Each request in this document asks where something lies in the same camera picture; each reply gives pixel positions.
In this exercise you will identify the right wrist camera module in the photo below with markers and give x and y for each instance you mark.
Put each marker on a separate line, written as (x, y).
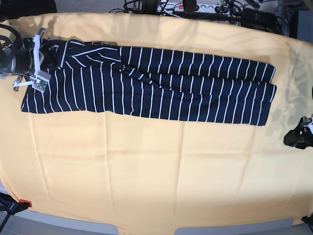
(40, 80)

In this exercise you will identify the yellow table cloth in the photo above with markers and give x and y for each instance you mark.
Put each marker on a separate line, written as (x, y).
(150, 176)

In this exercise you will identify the black power adapter box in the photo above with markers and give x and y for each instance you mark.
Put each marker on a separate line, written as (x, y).
(251, 18)

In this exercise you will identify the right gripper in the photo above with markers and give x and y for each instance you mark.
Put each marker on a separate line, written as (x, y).
(26, 62)

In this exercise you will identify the white power strip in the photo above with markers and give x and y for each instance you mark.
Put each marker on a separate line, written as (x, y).
(171, 7)

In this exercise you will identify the navy white striped T-shirt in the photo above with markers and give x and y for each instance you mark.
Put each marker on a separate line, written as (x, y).
(155, 83)

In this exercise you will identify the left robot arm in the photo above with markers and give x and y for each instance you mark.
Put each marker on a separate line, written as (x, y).
(306, 122)

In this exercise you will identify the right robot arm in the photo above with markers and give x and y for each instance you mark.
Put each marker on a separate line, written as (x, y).
(8, 45)

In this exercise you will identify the black clamp right corner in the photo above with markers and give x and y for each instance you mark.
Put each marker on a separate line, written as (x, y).
(308, 220)

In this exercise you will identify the blue red bar clamp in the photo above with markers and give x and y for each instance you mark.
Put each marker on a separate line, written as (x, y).
(11, 206)

